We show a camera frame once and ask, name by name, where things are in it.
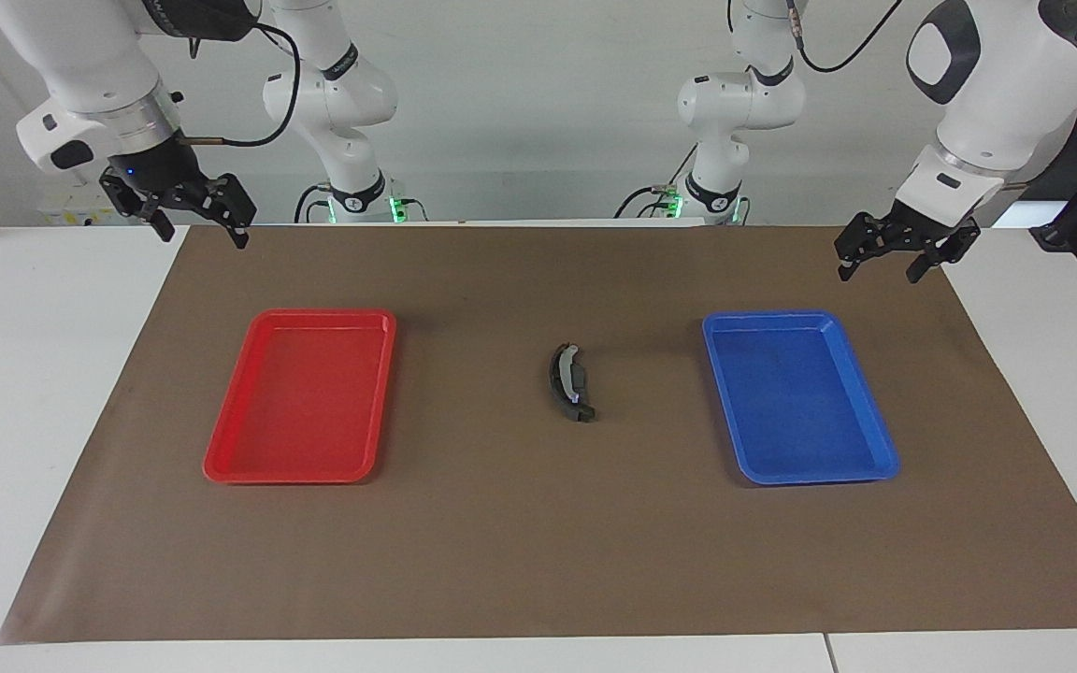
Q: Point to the white wall socket box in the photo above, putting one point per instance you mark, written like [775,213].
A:
[66,215]

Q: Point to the brown paper table mat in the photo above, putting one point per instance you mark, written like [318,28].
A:
[538,542]

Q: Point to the red plastic tray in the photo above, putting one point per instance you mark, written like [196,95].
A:
[300,411]

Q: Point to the long curved dark brake pad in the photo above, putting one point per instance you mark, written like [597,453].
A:
[558,383]

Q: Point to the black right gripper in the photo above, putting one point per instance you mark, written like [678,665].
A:
[160,173]

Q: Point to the blue plastic tray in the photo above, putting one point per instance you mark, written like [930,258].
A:
[800,411]

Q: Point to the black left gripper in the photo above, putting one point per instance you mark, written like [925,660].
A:
[889,234]

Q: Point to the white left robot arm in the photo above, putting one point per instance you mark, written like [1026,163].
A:
[997,84]

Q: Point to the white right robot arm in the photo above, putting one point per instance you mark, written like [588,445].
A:
[90,56]

